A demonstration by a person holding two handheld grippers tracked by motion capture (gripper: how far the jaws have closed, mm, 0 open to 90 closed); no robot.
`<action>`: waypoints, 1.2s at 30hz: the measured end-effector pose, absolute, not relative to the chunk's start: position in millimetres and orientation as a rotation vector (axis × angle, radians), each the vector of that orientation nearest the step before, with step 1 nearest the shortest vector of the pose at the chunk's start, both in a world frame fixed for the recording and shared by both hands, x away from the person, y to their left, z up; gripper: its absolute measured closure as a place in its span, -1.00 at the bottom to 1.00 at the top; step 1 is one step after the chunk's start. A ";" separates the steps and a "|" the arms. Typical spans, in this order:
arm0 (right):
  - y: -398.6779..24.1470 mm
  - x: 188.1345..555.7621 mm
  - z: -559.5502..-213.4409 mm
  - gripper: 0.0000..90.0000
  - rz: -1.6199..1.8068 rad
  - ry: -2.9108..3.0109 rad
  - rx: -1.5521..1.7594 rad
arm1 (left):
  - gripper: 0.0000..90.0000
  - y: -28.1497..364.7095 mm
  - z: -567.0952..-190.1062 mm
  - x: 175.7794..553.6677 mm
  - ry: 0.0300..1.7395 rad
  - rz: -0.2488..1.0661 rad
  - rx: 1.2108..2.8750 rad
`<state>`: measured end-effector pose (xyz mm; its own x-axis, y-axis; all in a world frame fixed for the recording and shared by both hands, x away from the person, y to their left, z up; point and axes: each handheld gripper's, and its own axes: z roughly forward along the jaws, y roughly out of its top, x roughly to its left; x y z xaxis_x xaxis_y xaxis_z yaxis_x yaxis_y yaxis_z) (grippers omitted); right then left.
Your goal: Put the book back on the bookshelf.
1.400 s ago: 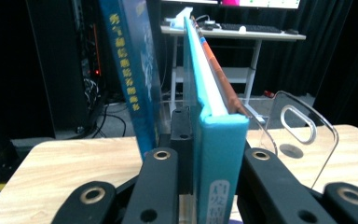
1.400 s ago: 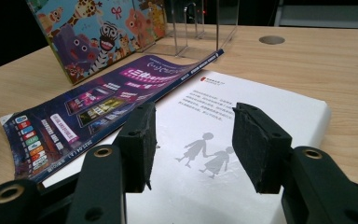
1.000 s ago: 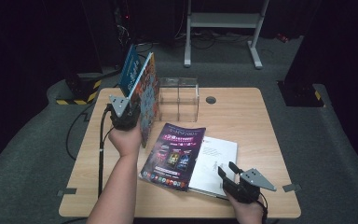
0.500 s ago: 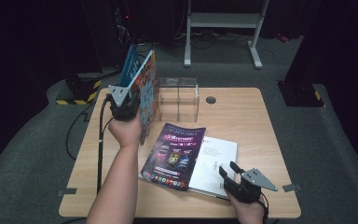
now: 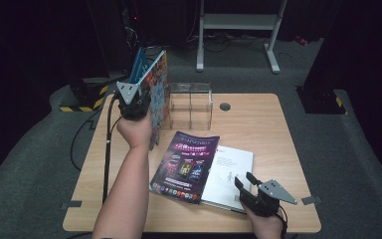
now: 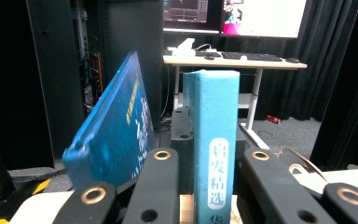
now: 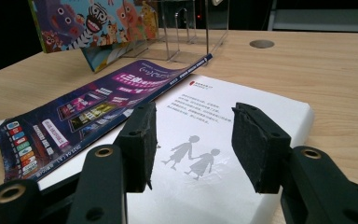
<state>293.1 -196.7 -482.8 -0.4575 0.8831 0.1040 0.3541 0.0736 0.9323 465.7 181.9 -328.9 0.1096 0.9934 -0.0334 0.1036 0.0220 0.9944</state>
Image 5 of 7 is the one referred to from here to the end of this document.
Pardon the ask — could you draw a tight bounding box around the black equipment tower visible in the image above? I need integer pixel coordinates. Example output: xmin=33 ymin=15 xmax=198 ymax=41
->
xmin=86 ymin=0 xmax=143 ymax=78

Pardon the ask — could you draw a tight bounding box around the clear acrylic book rack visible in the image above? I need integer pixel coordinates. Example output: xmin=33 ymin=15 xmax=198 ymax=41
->
xmin=165 ymin=82 xmax=214 ymax=131

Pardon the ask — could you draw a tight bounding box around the white paperback book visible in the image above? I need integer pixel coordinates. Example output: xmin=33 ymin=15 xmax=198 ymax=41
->
xmin=200 ymin=144 xmax=255 ymax=213

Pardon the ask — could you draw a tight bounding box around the white metal table frame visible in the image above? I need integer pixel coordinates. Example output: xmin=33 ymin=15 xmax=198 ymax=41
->
xmin=196 ymin=0 xmax=287 ymax=75

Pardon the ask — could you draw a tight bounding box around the black yellow striped base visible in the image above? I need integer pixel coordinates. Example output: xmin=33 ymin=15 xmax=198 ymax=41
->
xmin=296 ymin=87 xmax=348 ymax=116
xmin=59 ymin=78 xmax=109 ymax=114

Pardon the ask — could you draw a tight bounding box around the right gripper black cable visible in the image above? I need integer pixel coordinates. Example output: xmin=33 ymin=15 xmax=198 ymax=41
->
xmin=275 ymin=204 xmax=289 ymax=239

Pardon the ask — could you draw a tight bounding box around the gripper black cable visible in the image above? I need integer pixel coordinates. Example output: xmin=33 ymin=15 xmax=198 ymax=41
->
xmin=275 ymin=204 xmax=289 ymax=239
xmin=101 ymin=94 xmax=119 ymax=205

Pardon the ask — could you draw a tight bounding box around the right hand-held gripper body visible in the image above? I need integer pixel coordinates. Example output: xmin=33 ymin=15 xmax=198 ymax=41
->
xmin=239 ymin=178 xmax=298 ymax=218

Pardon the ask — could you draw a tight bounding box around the dark blue monster picture book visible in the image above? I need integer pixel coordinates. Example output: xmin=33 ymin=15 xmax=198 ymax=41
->
xmin=128 ymin=48 xmax=147 ymax=85

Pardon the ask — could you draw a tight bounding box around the light blue picture book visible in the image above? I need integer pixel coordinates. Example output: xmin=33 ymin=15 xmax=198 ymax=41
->
xmin=135 ymin=49 xmax=172 ymax=151

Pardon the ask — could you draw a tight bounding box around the person's right hand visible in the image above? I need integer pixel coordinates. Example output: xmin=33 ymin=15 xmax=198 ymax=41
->
xmin=242 ymin=202 xmax=285 ymax=239

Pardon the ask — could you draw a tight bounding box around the grey tape piece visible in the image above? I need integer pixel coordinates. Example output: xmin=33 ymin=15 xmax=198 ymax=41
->
xmin=300 ymin=195 xmax=322 ymax=206
xmin=61 ymin=199 xmax=83 ymax=210

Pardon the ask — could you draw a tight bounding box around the purple and red magazine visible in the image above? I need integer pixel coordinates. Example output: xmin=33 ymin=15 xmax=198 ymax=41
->
xmin=149 ymin=130 xmax=221 ymax=205

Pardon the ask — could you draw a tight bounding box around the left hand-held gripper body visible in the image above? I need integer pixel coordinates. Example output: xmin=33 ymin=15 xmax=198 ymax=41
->
xmin=115 ymin=82 xmax=151 ymax=121

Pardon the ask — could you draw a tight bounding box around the person's left hand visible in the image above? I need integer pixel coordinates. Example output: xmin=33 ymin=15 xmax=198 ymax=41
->
xmin=116 ymin=111 xmax=153 ymax=150

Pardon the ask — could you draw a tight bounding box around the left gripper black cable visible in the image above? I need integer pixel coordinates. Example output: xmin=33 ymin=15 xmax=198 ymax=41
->
xmin=101 ymin=94 xmax=119 ymax=205

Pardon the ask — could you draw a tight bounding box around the thin black cable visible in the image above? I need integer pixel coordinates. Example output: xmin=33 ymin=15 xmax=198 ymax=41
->
xmin=70 ymin=109 xmax=102 ymax=172

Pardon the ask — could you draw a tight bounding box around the tangle of black cables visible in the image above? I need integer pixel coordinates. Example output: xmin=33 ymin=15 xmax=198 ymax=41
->
xmin=185 ymin=31 xmax=270 ymax=54

